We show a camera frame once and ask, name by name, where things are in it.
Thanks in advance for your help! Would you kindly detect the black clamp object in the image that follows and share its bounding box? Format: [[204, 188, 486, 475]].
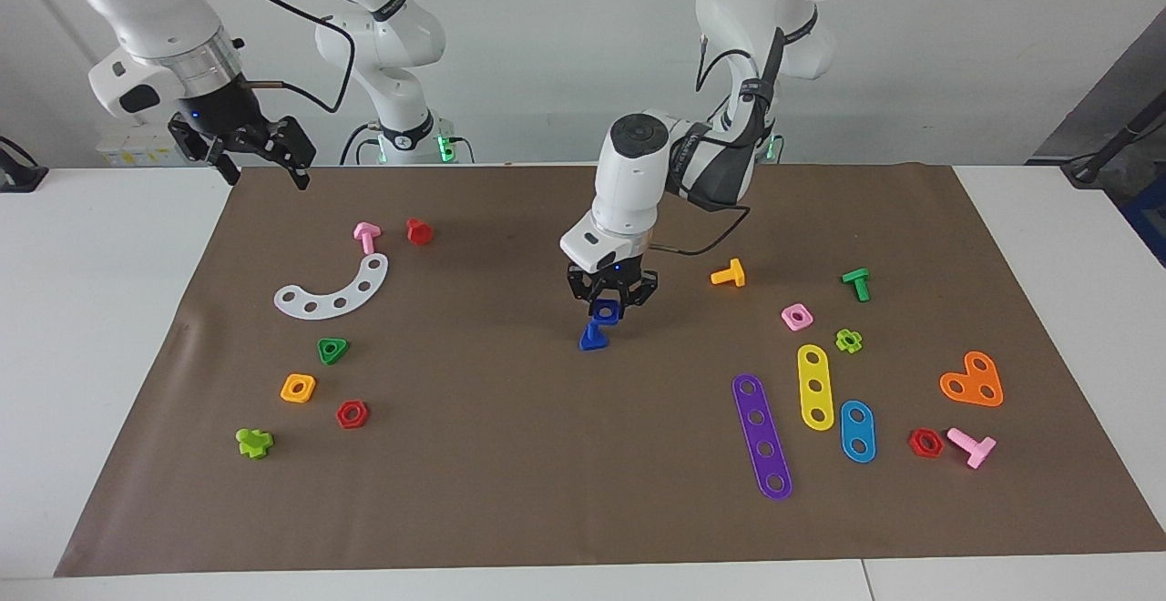
[[0, 135, 48, 193]]

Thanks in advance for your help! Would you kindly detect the black base cable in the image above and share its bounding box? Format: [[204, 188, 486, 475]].
[[340, 121, 384, 166]]

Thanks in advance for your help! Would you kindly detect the orange heart plate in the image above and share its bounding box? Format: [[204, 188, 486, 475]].
[[939, 351, 1005, 408]]

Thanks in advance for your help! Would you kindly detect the blue crate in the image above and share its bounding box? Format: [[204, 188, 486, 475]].
[[1122, 178, 1166, 267]]

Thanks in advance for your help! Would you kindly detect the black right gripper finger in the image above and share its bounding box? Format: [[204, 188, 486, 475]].
[[169, 118, 240, 188], [260, 116, 317, 191]]

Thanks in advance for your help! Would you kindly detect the blue two-hole strip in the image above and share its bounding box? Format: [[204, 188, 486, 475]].
[[839, 399, 877, 464]]

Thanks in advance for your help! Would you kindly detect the brown table mat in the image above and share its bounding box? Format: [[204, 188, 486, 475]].
[[53, 162, 1166, 579]]

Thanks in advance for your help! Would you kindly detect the black stand pole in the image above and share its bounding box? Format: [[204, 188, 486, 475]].
[[1061, 91, 1166, 185]]

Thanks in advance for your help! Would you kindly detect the yellow three-hole strip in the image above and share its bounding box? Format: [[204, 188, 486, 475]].
[[797, 343, 836, 433]]

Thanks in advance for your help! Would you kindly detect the white curved five-hole plate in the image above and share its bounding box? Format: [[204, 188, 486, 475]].
[[273, 252, 390, 321]]

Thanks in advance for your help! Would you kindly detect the purple four-hole strip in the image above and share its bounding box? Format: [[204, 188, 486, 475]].
[[731, 373, 793, 502]]

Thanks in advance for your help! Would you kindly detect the white wall box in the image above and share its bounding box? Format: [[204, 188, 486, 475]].
[[97, 118, 206, 168]]

